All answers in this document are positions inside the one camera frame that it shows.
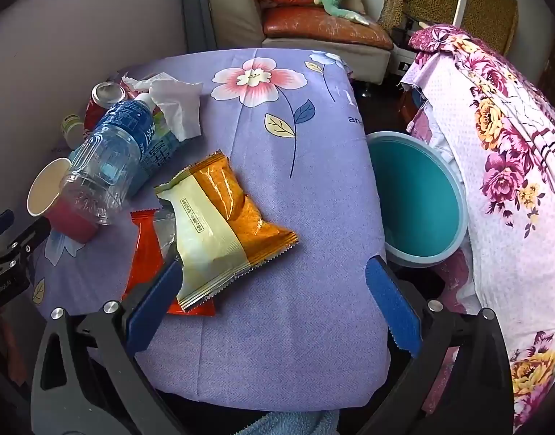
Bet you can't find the purple floral tablecloth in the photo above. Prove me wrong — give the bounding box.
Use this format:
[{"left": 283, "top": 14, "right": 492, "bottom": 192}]
[{"left": 30, "top": 49, "right": 391, "bottom": 409}]

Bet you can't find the teal plastic bin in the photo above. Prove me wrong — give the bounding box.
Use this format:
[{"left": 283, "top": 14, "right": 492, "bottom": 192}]
[{"left": 365, "top": 130, "right": 468, "bottom": 269}]

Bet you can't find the red snack packet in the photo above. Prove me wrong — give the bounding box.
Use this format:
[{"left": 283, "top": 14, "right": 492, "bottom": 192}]
[{"left": 122, "top": 210, "right": 217, "bottom": 317}]

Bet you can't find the black white side table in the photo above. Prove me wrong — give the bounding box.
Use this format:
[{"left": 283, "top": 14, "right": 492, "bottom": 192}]
[{"left": 388, "top": 13, "right": 425, "bottom": 78}]

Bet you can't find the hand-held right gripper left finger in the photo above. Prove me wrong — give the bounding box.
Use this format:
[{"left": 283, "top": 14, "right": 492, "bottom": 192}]
[{"left": 30, "top": 257, "right": 187, "bottom": 435}]

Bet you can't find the red paper cup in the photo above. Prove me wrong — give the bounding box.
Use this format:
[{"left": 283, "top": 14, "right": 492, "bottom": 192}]
[{"left": 26, "top": 158, "right": 99, "bottom": 244}]

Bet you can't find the light blue towel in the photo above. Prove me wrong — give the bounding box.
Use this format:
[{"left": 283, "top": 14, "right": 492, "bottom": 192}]
[{"left": 234, "top": 410, "right": 341, "bottom": 435}]

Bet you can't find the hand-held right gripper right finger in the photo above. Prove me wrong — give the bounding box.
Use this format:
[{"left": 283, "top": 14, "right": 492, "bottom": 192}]
[{"left": 356, "top": 256, "right": 516, "bottom": 435}]

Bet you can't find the clear plastic water bottle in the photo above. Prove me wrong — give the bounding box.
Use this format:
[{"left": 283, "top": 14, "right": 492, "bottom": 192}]
[{"left": 60, "top": 93, "right": 157, "bottom": 226}]

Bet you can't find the small white green bottle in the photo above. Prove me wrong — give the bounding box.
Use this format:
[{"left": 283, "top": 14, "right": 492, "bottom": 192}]
[{"left": 61, "top": 115, "right": 85, "bottom": 150}]

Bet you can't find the orange leather seat cushion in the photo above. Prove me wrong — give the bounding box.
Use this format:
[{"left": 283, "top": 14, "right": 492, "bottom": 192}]
[{"left": 261, "top": 7, "right": 393, "bottom": 50}]

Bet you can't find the crumpled white tissue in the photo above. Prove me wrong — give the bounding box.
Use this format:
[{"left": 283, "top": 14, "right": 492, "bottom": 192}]
[{"left": 120, "top": 72, "right": 203, "bottom": 142}]

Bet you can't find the teal drink carton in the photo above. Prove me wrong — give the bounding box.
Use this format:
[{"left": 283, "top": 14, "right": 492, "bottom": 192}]
[{"left": 139, "top": 109, "right": 187, "bottom": 177}]

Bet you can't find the red soda can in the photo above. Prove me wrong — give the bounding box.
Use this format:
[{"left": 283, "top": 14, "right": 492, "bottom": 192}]
[{"left": 83, "top": 80, "right": 128, "bottom": 132}]

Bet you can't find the pink floral bed sheet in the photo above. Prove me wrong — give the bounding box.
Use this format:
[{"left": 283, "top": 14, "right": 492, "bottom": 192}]
[{"left": 397, "top": 26, "right": 555, "bottom": 427}]

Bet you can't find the beige leather sofa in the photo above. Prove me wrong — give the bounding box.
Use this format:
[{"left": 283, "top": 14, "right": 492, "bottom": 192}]
[{"left": 208, "top": 0, "right": 393, "bottom": 84}]

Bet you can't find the orange snack packet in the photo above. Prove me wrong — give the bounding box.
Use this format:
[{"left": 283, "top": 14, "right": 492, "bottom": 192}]
[{"left": 154, "top": 150, "right": 299, "bottom": 312}]

